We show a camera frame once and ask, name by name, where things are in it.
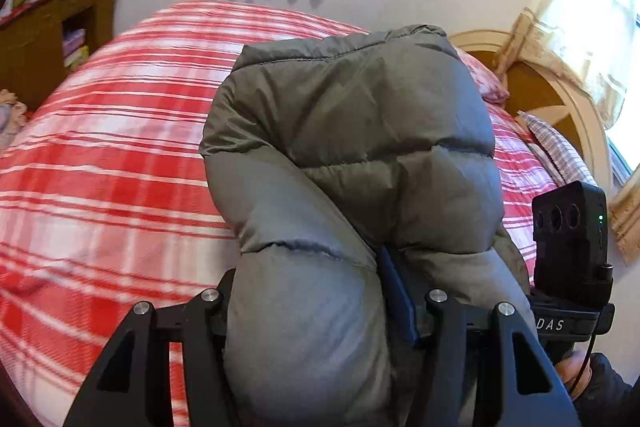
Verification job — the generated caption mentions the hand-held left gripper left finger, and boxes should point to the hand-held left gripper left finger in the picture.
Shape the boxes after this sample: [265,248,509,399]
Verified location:
[62,268,237,427]

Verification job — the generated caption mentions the black cable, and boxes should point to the black cable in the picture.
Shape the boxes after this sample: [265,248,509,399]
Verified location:
[570,324,601,395]

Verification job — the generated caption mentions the long beige patterned curtain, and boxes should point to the long beige patterned curtain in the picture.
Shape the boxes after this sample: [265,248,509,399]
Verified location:
[492,0,640,267]

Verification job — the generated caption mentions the person's right forearm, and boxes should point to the person's right forearm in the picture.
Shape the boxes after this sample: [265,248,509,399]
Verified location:
[572,352,638,427]

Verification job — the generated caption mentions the brown wooden cabinet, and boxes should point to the brown wooden cabinet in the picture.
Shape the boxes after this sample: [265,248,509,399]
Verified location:
[0,0,121,114]

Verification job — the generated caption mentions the red plaid blanket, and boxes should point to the red plaid blanket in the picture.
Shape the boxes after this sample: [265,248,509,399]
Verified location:
[0,0,557,427]

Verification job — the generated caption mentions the wooden arched bed headboard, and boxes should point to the wooden arched bed headboard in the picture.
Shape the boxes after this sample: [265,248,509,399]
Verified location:
[447,29,616,208]

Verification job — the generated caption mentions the pink floral pillow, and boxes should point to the pink floral pillow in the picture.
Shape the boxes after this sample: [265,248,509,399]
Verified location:
[451,46,511,106]

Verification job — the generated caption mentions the striped grey pillow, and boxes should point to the striped grey pillow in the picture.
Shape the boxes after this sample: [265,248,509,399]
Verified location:
[516,109,599,194]

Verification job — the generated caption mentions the person's right hand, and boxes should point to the person's right hand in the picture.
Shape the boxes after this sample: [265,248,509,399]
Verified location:
[556,349,595,402]

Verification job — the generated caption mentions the grey puffer jacket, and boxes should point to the grey puffer jacket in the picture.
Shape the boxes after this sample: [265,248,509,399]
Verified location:
[198,24,538,427]

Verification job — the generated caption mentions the stack of folded purple cloths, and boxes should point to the stack of folded purple cloths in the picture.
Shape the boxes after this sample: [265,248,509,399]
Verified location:
[61,28,91,69]

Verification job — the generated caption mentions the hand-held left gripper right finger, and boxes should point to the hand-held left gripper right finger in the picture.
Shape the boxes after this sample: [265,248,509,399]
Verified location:
[376,246,582,427]

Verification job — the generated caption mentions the floral cloth bundle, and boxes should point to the floral cloth bundle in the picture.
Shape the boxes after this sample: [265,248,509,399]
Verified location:
[0,88,30,150]

